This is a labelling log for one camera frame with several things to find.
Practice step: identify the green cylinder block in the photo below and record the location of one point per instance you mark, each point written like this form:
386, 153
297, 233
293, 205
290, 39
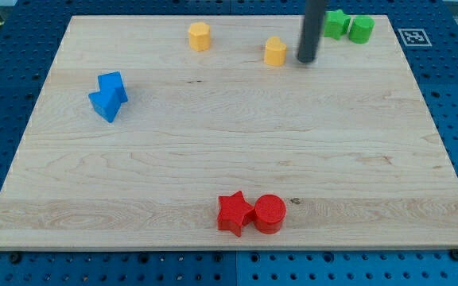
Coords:
361, 29

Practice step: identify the red cylinder block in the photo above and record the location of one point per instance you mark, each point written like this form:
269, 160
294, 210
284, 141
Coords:
270, 211

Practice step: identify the yellow heart block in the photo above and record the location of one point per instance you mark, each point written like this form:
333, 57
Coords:
275, 52

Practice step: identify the yellow hexagon block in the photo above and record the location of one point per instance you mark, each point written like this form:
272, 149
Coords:
199, 36

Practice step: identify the green star block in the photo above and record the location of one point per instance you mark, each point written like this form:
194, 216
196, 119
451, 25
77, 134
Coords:
336, 23

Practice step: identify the blue cube block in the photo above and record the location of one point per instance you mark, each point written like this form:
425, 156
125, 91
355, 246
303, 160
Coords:
114, 81

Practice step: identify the blue arrow-shaped block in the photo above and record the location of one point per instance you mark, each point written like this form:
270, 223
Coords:
105, 103

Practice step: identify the red star block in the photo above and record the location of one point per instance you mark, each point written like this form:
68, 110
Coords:
234, 213

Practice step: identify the white fiducial marker tag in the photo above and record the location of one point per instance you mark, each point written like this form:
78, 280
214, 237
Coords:
412, 37

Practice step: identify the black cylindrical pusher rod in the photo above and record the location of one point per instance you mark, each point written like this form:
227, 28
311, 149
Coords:
311, 27

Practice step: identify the wooden board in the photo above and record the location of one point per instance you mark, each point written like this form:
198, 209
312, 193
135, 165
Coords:
347, 143

